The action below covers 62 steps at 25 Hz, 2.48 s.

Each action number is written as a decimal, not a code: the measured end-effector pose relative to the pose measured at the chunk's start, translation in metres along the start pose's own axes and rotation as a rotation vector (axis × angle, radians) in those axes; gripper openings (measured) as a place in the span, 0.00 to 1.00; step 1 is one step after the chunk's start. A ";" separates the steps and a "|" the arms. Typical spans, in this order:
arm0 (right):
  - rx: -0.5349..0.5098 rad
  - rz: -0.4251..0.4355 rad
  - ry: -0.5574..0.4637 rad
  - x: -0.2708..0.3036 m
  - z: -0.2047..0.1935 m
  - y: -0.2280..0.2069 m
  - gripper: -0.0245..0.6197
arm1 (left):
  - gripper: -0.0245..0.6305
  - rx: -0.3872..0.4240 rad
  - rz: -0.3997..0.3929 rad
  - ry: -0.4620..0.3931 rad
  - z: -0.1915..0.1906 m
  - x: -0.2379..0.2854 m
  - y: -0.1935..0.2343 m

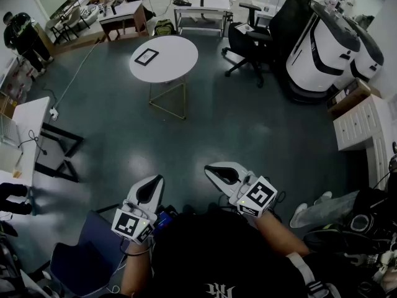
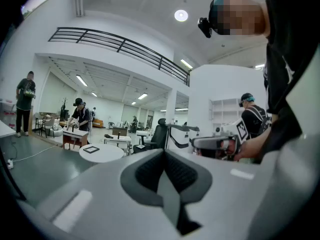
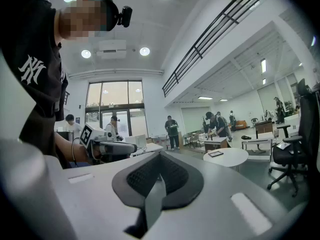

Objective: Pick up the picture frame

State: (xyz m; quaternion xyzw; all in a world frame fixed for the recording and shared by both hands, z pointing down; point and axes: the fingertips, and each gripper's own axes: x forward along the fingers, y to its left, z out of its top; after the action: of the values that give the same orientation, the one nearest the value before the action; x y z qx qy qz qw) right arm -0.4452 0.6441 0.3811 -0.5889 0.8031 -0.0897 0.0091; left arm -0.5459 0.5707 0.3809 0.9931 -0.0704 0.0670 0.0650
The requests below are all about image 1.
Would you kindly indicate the blue chair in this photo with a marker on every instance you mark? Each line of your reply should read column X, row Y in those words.
column 93, row 253

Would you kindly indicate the black framed picture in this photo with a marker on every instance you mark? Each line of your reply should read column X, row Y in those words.
column 146, row 56

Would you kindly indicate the person's black shirt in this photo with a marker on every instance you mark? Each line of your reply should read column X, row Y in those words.
column 223, row 253

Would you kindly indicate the person's right forearm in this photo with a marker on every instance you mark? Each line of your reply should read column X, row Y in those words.
column 279, row 234

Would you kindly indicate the white metal sink table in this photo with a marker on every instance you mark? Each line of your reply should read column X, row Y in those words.
column 201, row 6

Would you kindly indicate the wooden sink cabinet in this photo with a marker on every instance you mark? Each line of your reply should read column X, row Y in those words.
column 122, row 14

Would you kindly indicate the round white table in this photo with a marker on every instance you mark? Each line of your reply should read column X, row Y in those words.
column 173, row 57

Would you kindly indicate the large white black robot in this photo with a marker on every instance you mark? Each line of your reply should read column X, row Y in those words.
column 369, row 57
column 322, row 51

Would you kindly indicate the green backpack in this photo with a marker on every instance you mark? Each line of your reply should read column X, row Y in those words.
column 163, row 27

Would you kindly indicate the silver laptop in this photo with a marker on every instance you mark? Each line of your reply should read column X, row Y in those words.
column 7, row 132

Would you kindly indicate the white desk with black legs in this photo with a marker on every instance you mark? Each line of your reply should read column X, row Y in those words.
column 31, row 120

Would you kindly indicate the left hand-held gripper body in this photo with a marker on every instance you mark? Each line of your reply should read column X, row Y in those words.
column 130, row 223

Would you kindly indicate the person's left forearm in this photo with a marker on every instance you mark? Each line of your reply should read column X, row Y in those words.
column 136, row 272

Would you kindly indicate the open cardboard box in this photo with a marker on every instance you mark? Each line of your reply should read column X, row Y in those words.
column 353, row 95

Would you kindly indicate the white drawer cabinet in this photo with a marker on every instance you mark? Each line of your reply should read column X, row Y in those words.
column 359, row 123

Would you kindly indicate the clear water bottle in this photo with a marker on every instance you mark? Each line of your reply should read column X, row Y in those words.
column 330, row 5

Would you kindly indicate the white paper card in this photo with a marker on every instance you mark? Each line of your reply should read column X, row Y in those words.
column 245, row 26

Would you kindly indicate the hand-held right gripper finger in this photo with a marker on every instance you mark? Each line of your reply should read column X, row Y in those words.
column 218, row 182
column 239, row 168

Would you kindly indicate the blue screen phone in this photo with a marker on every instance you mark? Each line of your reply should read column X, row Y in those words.
column 164, row 220

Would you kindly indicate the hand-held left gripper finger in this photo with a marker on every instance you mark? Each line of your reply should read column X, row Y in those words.
column 135, row 189
column 158, row 194

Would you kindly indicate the long wooden board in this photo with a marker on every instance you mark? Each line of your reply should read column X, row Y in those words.
column 77, row 43

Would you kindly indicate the black handheld device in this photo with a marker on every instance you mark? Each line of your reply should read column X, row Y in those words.
column 181, row 2

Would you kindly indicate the beige chair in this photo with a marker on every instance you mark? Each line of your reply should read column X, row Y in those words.
column 69, row 19

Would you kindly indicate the black office chair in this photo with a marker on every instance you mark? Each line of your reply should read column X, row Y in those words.
column 279, row 29

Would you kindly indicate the white shelf with packets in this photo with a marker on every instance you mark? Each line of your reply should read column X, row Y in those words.
column 15, row 79

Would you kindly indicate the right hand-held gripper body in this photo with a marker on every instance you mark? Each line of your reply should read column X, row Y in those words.
column 259, row 195

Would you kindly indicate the white power strip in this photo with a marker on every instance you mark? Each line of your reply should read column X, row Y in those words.
column 54, row 112

